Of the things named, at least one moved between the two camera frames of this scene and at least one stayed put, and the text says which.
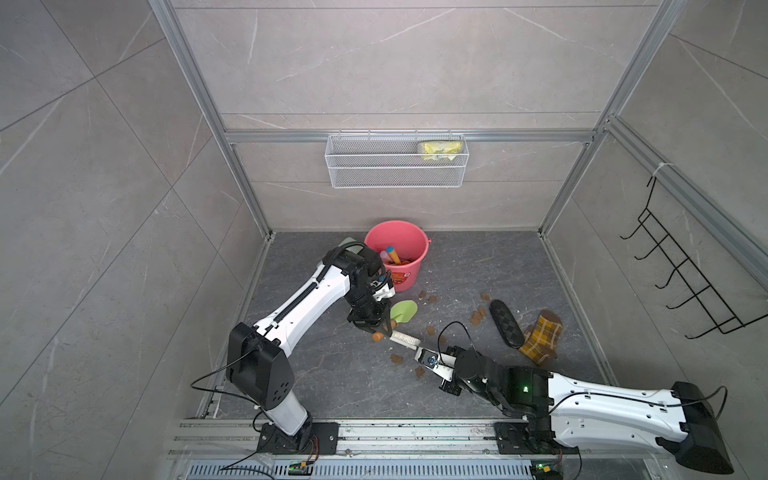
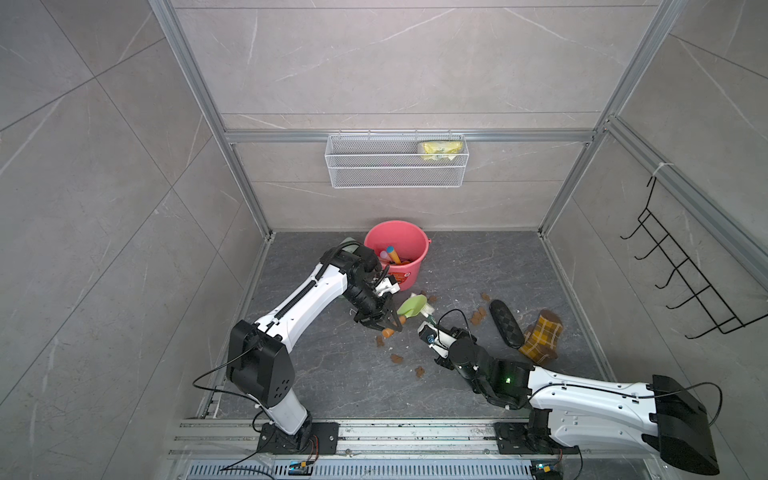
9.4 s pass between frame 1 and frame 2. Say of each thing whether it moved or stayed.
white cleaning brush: moved
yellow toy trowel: stayed
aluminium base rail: stayed
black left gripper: stayed
